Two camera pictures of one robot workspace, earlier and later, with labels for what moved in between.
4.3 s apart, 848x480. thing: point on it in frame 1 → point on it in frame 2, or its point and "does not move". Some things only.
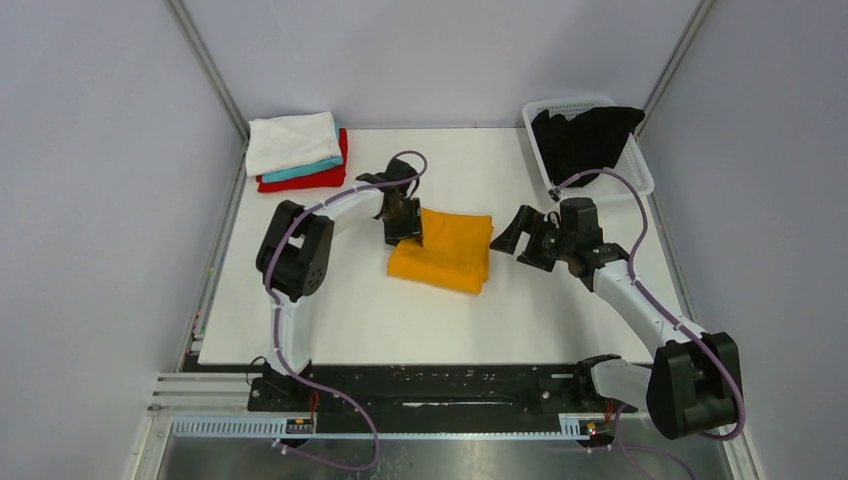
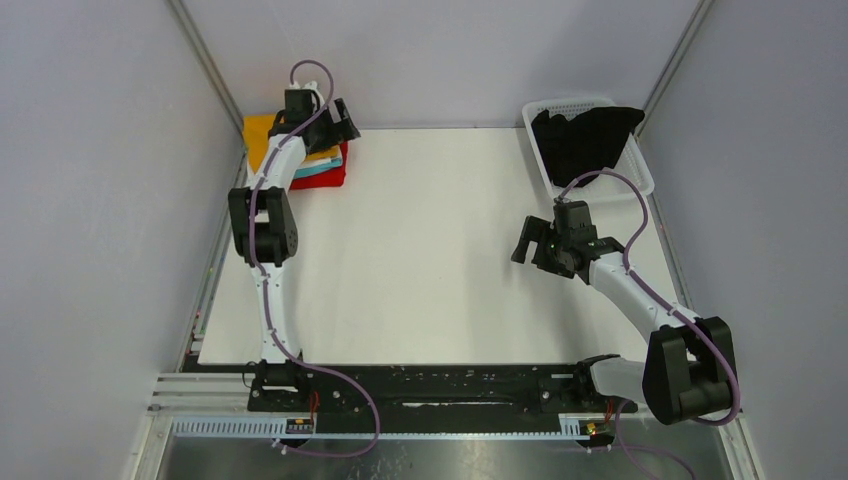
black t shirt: (591, 141) does not move
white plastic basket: (627, 177) does not move
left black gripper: (411, 229) → (337, 131)
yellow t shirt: (454, 254) → (257, 129)
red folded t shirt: (324, 179) does not move
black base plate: (435, 391) does not move
